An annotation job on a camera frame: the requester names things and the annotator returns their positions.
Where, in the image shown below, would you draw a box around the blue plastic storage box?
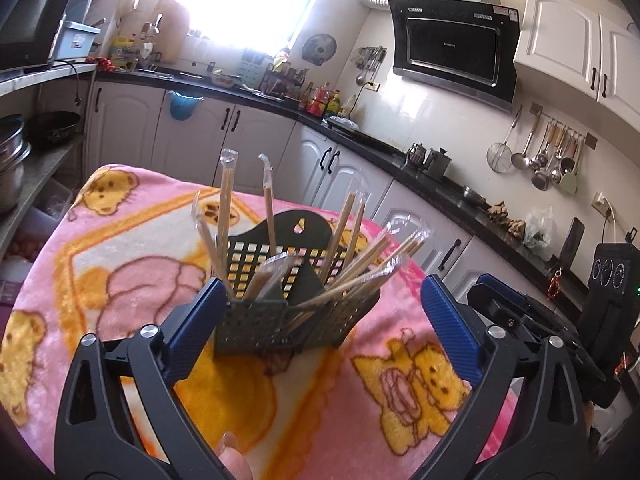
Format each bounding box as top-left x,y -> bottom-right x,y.
53,21 -> 101,61

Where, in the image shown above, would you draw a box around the black wok pan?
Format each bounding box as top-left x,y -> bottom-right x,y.
24,110 -> 81,151

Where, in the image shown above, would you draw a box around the dark green utensil basket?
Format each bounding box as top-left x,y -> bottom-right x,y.
214,209 -> 381,354

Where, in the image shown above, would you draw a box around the black induction cooktop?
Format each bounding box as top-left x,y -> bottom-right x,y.
322,117 -> 400,155

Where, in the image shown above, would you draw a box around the hanging steel ladle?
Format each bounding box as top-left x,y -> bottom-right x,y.
511,113 -> 541,171

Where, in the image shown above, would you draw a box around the stacked steel pots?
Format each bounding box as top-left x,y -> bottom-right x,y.
0,114 -> 32,214

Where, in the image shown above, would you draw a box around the white upper cabinet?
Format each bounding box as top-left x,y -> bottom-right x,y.
514,0 -> 639,129

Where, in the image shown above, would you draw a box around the chopstick bundle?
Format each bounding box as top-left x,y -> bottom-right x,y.
243,252 -> 295,302

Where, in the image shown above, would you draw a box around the white lower cabinets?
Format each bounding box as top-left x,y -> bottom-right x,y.
86,81 -> 579,320

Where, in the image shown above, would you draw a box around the red sauce bottles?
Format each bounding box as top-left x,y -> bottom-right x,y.
305,82 -> 340,118

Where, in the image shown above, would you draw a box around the pink cartoon bear blanket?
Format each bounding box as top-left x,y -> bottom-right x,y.
1,165 -> 470,479

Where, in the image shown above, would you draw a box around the green spatula hanging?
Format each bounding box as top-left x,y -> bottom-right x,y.
560,139 -> 585,195

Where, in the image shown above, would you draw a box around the left hand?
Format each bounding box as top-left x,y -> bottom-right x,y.
215,432 -> 253,480

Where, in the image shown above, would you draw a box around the wrapped chopsticks in basket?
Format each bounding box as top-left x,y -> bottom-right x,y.
217,148 -> 239,276
258,153 -> 277,256

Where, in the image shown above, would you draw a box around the steel kettle pot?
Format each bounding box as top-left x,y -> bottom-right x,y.
423,148 -> 451,181

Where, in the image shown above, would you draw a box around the chopsticks in left gripper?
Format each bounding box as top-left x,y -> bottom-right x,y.
192,192 -> 237,302

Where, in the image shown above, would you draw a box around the small steel bowl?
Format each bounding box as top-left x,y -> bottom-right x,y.
463,186 -> 487,206

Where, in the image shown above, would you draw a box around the wall exhaust fan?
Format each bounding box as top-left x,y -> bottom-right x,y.
302,32 -> 337,66

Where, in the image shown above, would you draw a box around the black countertop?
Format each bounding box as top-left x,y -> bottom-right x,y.
96,72 -> 559,292

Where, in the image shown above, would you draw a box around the chopsticks pair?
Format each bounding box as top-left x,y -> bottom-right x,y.
299,214 -> 432,309

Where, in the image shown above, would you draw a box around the black range hood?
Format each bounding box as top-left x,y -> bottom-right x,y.
390,0 -> 520,112

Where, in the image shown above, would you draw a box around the black microwave oven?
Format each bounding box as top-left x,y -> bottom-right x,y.
1,0 -> 70,72

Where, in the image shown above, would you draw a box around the blue hanging trash bin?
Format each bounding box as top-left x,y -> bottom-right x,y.
168,90 -> 204,122

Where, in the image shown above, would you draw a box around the glass french press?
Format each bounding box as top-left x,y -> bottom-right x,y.
405,143 -> 426,168

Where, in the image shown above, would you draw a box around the wire mesh skimmer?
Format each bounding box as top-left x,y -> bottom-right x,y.
486,106 -> 523,174

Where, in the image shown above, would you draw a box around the wooden cutting board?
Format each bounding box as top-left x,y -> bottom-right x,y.
152,0 -> 190,64

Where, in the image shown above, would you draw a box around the white wall socket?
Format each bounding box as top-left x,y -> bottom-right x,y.
591,192 -> 612,219

